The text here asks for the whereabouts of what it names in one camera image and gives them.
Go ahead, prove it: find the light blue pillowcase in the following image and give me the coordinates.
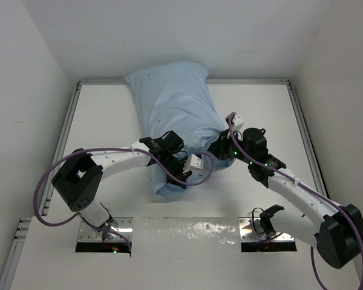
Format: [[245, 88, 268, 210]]
[[123, 60, 237, 202]]

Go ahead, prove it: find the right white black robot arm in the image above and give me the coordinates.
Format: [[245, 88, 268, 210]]
[[209, 128, 363, 269]]

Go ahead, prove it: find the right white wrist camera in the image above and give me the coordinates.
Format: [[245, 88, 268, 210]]
[[225, 112, 244, 132]]

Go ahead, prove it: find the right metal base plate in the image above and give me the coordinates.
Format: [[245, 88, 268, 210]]
[[238, 216, 295, 243]]

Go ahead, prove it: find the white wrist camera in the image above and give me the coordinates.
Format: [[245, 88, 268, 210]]
[[225, 112, 244, 132], [183, 154, 204, 173]]

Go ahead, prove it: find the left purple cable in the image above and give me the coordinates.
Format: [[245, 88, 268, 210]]
[[33, 147, 216, 253]]

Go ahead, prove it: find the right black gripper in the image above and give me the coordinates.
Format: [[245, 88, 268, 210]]
[[206, 128, 253, 164]]

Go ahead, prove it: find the metal base plate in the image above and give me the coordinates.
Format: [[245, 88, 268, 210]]
[[238, 216, 295, 243], [77, 217, 133, 243]]

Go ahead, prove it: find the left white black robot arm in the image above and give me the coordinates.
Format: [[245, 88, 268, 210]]
[[51, 131, 201, 228]]

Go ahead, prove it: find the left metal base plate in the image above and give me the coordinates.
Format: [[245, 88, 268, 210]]
[[77, 217, 133, 243]]

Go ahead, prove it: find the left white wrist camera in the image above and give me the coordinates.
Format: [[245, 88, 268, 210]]
[[183, 154, 204, 173]]

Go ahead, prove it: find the aluminium table frame rail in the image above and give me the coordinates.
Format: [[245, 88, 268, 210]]
[[0, 80, 325, 289]]

